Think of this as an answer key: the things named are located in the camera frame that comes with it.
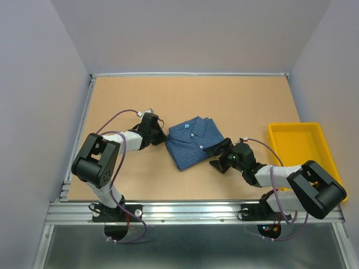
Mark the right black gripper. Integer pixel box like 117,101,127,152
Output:
202,137,245,173

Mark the blue plaid long sleeve shirt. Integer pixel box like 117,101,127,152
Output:
165,117,224,171

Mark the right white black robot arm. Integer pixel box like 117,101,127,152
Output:
204,138,347,219

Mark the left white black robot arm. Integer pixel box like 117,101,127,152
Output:
71,112,166,222

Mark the yellow plastic tray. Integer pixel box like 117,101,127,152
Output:
268,122,343,185

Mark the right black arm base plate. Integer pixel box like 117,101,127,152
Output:
237,203,281,221

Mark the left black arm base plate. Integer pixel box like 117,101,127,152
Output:
88,203,142,223

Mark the aluminium front rail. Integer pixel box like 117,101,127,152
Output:
47,200,346,225

